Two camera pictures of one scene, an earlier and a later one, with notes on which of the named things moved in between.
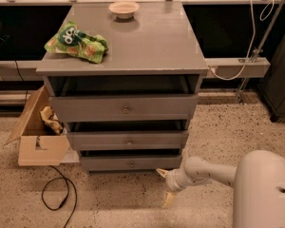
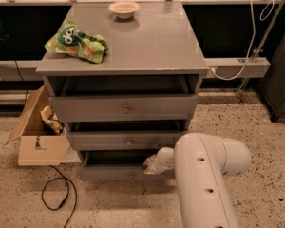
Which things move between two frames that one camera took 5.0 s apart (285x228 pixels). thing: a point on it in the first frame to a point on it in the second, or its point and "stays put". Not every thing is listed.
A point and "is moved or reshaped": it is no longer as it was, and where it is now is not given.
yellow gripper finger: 163,173 to 148,161
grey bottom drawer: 131,159 is moved or reshaped
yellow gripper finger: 170,199 to 148,170
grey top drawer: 92,108 stays put
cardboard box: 39,145 stays put
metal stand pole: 254,54 stays put
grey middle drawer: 127,141 stays put
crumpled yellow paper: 51,121 stays put
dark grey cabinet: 277,89 stays put
